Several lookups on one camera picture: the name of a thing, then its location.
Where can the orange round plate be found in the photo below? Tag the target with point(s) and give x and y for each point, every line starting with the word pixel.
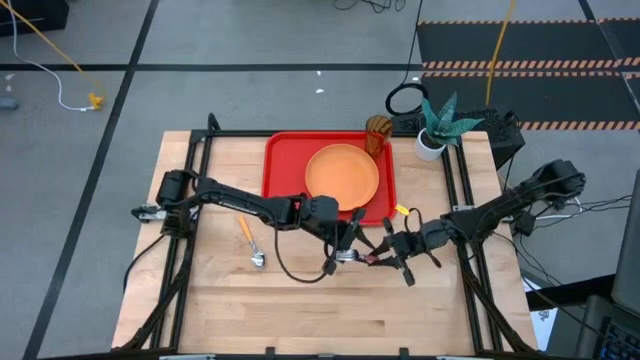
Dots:
pixel 342 177

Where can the black floor box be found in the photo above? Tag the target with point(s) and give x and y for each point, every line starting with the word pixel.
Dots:
pixel 30 15

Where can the amber textured glass cup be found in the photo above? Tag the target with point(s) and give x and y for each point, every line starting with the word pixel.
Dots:
pixel 378 135

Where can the black hazard-striped floor mat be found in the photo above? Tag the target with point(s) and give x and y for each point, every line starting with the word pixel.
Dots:
pixel 550 95

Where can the green plant in white pot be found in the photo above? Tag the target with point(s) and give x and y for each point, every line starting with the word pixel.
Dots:
pixel 442 127

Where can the dark desk monitor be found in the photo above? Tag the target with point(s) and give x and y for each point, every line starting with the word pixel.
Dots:
pixel 630 250

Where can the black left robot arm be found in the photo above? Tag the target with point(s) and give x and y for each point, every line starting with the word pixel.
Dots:
pixel 235 200

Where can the black keyboard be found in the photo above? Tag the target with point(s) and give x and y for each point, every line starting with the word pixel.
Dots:
pixel 620 345

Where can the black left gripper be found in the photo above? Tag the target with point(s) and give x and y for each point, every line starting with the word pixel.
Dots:
pixel 340 240

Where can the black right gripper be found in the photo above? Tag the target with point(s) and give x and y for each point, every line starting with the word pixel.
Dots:
pixel 407 244

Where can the small yellow tag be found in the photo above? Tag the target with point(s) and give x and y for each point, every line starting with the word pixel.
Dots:
pixel 401 209

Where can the red plastic tray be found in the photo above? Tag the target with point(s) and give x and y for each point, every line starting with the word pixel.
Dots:
pixel 285 165

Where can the black aluminium table frame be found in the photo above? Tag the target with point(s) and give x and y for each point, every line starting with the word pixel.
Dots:
pixel 230 133

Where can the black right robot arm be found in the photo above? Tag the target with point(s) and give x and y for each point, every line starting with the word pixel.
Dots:
pixel 500 207

